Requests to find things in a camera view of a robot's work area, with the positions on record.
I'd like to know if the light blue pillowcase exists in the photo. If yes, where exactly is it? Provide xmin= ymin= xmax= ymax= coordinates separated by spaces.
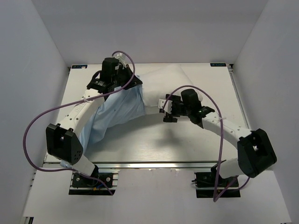
xmin=60 ymin=74 xmax=145 ymax=168

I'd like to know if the white pillow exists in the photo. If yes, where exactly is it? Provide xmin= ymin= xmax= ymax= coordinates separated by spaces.
xmin=139 ymin=64 xmax=193 ymax=115

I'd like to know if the right aluminium side rail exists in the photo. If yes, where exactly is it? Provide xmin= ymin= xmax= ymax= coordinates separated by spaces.
xmin=227 ymin=64 xmax=250 ymax=128

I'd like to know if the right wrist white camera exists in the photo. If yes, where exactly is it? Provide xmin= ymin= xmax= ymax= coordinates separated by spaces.
xmin=158 ymin=99 xmax=172 ymax=114

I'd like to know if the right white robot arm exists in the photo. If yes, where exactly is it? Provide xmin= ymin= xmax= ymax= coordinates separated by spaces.
xmin=158 ymin=89 xmax=277 ymax=186

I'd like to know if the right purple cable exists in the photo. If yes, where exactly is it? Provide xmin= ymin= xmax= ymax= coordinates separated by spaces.
xmin=162 ymin=85 xmax=250 ymax=203

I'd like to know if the blue table label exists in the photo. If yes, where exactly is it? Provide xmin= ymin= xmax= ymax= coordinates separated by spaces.
xmin=71 ymin=64 xmax=87 ymax=69
xmin=210 ymin=63 xmax=227 ymax=67

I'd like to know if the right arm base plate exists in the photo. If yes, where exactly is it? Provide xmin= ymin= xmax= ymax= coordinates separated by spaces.
xmin=191 ymin=163 xmax=241 ymax=199

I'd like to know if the purple cable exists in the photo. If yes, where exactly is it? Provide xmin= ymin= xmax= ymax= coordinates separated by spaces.
xmin=22 ymin=50 xmax=136 ymax=196
xmin=162 ymin=85 xmax=250 ymax=203

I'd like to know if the left blue table label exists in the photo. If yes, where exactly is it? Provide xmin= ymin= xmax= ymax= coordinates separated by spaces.
xmin=71 ymin=64 xmax=87 ymax=69

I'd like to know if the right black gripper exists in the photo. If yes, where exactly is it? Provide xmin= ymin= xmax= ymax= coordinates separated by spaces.
xmin=164 ymin=94 xmax=191 ymax=122

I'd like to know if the aluminium front rail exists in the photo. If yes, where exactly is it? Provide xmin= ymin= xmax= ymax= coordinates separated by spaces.
xmin=42 ymin=160 xmax=218 ymax=175

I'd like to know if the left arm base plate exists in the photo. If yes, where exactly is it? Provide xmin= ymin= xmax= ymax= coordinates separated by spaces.
xmin=69 ymin=172 xmax=118 ymax=196

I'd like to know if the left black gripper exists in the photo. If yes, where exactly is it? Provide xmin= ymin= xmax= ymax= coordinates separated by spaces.
xmin=111 ymin=64 xmax=142 ymax=90

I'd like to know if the wrist white camera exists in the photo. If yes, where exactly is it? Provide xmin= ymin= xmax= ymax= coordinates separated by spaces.
xmin=113 ymin=53 xmax=126 ymax=68
xmin=158 ymin=99 xmax=172 ymax=114

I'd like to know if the right blue table label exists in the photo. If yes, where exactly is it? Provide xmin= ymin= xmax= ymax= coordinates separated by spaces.
xmin=210 ymin=63 xmax=227 ymax=67

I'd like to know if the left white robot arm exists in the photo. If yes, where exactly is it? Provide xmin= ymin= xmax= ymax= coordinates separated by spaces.
xmin=46 ymin=53 xmax=142 ymax=186

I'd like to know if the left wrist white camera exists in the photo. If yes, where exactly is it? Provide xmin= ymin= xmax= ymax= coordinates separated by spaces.
xmin=113 ymin=53 xmax=126 ymax=68

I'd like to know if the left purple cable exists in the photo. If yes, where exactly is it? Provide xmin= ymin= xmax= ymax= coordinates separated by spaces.
xmin=22 ymin=50 xmax=136 ymax=196

